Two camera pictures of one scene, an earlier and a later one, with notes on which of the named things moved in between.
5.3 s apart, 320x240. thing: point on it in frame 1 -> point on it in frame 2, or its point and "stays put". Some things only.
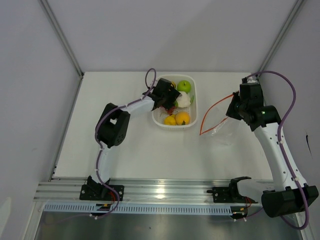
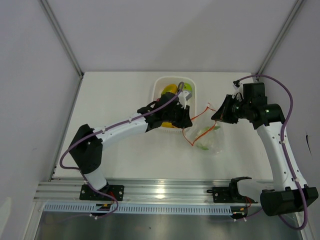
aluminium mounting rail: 146,190 stays put
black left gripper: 173,94 -> 185,120
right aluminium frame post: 297,9 stays put
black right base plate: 230,194 stays put
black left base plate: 100,192 stays put
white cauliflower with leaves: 184,100 -> 203,137
